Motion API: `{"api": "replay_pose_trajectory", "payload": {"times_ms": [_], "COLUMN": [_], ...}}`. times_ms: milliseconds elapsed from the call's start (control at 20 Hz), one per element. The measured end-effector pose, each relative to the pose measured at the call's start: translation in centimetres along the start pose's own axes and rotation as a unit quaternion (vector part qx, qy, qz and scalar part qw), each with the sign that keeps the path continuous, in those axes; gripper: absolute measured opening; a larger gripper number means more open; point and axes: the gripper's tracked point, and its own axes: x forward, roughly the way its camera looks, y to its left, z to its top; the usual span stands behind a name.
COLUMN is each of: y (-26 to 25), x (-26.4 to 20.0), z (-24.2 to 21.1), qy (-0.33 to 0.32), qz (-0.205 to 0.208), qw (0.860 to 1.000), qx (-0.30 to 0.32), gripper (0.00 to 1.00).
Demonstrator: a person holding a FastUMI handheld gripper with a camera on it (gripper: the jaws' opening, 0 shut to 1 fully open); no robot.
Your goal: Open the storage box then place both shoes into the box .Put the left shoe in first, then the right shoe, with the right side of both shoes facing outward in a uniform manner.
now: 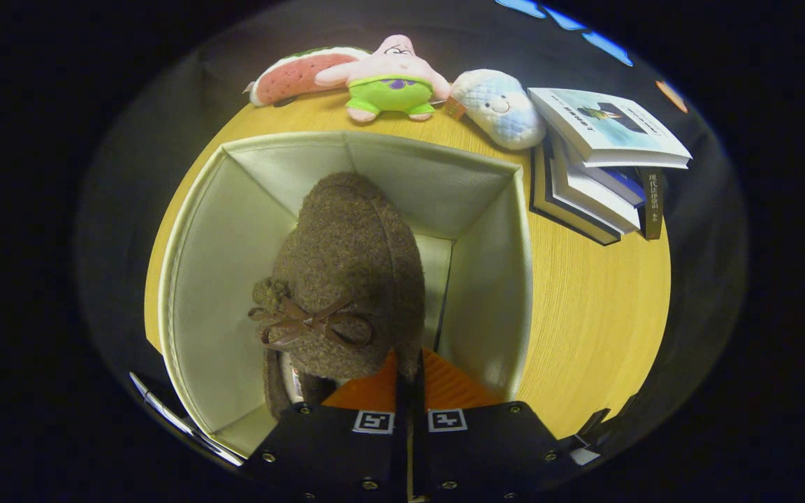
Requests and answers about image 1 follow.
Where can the slim black book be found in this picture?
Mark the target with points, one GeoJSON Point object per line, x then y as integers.
{"type": "Point", "coordinates": [653, 206]}

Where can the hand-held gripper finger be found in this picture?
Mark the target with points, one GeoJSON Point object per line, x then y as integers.
{"type": "Point", "coordinates": [402, 391]}
{"type": "Point", "coordinates": [419, 391]}

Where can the dark blue cover book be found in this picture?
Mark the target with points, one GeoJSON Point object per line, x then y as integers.
{"type": "Point", "coordinates": [626, 185]}

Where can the brown fuzzy shoe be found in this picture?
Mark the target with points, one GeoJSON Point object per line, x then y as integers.
{"type": "Point", "coordinates": [346, 258]}

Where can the pale blue cover book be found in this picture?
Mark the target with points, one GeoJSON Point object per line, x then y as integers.
{"type": "Point", "coordinates": [605, 126]}

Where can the white blue cloud plush toy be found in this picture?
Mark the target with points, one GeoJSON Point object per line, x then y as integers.
{"type": "Point", "coordinates": [504, 112]}

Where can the thick black cover book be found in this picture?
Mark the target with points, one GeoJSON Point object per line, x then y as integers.
{"type": "Point", "coordinates": [570, 216]}

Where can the thick white book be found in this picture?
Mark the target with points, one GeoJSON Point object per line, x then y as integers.
{"type": "Point", "coordinates": [595, 199]}

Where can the watermelon slice plush toy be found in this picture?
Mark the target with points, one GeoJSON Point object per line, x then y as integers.
{"type": "Point", "coordinates": [298, 73]}

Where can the pink starfish plush toy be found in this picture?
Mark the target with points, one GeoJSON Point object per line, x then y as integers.
{"type": "Point", "coordinates": [388, 77]}

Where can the grey fabric storage box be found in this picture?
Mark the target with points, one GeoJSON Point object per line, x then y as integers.
{"type": "Point", "coordinates": [221, 279]}

